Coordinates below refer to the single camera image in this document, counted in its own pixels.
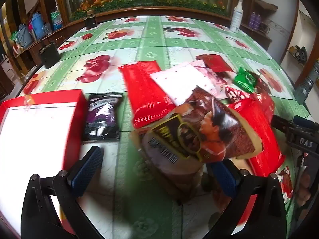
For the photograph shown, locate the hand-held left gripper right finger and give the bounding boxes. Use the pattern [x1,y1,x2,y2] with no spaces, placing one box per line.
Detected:
[203,159,287,239]

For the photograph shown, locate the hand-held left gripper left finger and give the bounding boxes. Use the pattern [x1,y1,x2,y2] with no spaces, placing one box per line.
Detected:
[21,146,104,239]

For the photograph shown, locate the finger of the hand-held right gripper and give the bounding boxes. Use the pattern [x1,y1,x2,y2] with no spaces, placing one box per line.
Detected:
[270,115,294,136]
[293,62,319,105]

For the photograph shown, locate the long red snack packet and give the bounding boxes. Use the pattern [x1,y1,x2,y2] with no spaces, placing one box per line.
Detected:
[228,97,286,178]
[118,60,175,129]

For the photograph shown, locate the purple black snack packet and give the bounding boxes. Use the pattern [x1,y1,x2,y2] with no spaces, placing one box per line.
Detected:
[82,93,124,142]

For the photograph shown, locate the small red white snack packet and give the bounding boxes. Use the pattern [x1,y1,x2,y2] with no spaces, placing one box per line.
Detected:
[225,86,247,103]

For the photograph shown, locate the brown portrait snack packet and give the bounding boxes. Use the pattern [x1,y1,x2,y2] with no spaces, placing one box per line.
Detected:
[135,86,264,165]

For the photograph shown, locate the green snack packet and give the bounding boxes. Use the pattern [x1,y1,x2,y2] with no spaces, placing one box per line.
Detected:
[233,67,259,93]

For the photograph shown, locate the red shallow cardboard box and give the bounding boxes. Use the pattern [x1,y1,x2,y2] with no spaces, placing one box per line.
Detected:
[0,89,88,239]

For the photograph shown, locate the pink white snack packet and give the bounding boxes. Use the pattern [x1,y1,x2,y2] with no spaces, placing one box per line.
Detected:
[149,63,218,106]

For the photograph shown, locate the person's right hand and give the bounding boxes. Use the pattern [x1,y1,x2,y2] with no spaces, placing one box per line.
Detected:
[298,173,313,212]

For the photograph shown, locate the dark shoes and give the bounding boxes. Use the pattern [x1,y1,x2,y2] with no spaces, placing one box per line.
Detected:
[293,45,308,62]

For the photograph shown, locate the red white patterned packet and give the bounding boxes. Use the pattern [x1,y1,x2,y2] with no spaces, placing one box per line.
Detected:
[276,166,295,201]

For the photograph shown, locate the purple bottles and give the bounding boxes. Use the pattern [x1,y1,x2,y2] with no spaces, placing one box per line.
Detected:
[249,12,261,30]

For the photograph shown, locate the dark red gold-print packet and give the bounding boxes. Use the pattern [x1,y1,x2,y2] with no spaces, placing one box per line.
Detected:
[196,54,234,73]

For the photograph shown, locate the white spray bottle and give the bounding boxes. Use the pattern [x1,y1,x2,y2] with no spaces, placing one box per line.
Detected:
[229,2,244,33]

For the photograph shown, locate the large black tin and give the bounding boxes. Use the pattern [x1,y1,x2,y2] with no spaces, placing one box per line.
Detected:
[38,42,62,69]

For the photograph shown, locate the green checked fruit-print tablecloth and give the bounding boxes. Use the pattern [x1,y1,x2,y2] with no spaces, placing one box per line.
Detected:
[24,15,312,239]

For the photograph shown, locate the small black jar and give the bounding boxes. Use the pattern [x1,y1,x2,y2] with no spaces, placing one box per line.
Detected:
[84,10,98,29]

